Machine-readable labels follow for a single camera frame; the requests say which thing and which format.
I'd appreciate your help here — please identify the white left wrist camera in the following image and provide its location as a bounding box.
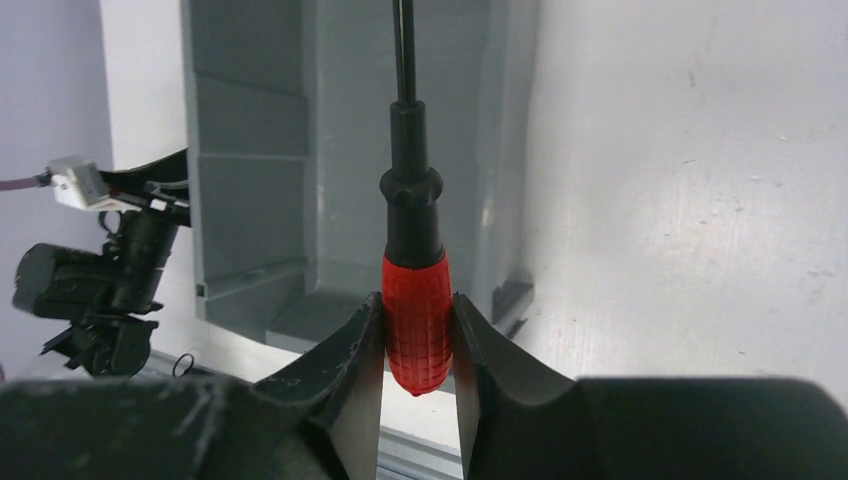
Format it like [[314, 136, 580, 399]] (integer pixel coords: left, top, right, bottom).
[[47, 156, 137, 212]]

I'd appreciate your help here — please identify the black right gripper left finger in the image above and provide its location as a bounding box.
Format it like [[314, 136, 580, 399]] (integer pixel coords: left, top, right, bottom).
[[1, 293, 384, 479]]

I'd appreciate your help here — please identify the grey plastic bin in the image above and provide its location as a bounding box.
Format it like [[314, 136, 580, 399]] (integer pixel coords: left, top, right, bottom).
[[181, 1, 538, 352]]

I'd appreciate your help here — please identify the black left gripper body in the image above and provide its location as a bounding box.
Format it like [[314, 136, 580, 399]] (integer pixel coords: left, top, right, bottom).
[[11, 150, 191, 377]]

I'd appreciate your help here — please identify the red black screwdriver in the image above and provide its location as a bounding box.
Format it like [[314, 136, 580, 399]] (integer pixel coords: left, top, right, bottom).
[[380, 1, 453, 396]]

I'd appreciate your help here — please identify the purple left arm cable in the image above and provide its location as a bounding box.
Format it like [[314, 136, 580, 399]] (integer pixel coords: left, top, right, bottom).
[[0, 173, 53, 195]]

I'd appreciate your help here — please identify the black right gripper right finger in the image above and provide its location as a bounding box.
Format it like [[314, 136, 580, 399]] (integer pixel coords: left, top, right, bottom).
[[453, 294, 847, 479]]

